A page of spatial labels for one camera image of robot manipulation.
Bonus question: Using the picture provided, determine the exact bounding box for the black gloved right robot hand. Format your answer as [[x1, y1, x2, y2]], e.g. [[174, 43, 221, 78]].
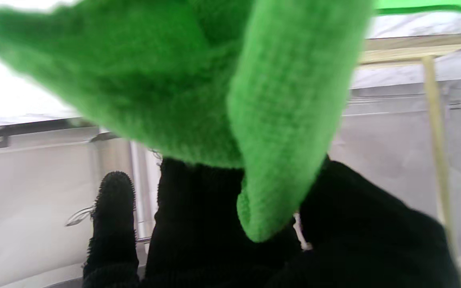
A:
[[82, 156, 461, 288]]

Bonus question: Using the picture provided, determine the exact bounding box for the green microfibre towel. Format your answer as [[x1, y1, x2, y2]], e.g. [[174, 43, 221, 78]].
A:
[[0, 0, 461, 243]]

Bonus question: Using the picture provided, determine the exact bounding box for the wooden drying rack stand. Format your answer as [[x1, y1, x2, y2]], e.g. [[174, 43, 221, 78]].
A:
[[357, 34, 461, 288]]

